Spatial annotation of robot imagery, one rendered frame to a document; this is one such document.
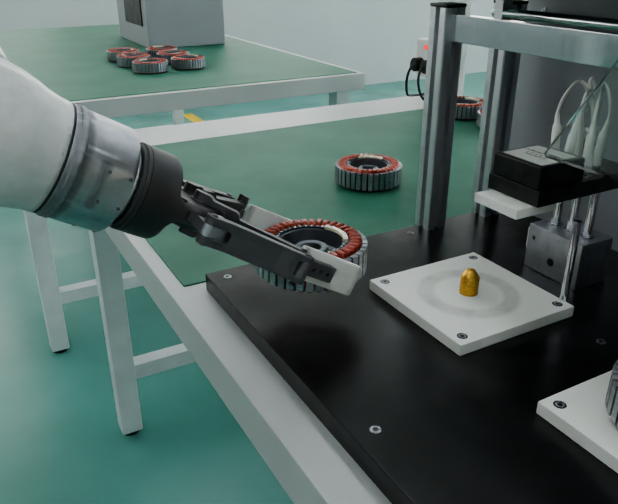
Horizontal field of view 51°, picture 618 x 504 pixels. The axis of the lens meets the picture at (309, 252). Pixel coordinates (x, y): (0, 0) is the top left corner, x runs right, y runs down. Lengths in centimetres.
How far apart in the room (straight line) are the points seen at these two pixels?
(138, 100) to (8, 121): 140
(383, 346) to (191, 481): 104
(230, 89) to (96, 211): 146
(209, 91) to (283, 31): 365
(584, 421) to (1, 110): 48
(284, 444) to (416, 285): 25
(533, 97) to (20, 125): 67
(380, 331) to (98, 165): 31
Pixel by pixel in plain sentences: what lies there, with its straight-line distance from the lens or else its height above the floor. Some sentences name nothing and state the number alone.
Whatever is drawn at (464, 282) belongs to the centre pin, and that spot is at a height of 80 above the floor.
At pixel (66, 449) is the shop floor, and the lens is 177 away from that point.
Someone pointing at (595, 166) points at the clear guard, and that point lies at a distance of 37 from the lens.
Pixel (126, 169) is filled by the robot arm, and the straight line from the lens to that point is 51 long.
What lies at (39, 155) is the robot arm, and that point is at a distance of 49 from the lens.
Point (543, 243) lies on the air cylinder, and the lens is 79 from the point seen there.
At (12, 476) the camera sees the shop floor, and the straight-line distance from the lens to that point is 174.
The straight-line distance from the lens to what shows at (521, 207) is 68.
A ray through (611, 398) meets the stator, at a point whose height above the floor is 80.
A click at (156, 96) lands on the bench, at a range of 189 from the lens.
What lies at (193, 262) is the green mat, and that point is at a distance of 84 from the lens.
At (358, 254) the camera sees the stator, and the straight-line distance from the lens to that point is 62.
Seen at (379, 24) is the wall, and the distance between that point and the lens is 604.
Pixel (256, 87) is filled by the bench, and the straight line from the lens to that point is 199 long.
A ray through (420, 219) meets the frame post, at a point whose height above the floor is 78.
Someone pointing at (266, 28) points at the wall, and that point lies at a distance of 549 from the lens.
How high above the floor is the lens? 111
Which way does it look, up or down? 25 degrees down
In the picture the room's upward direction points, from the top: straight up
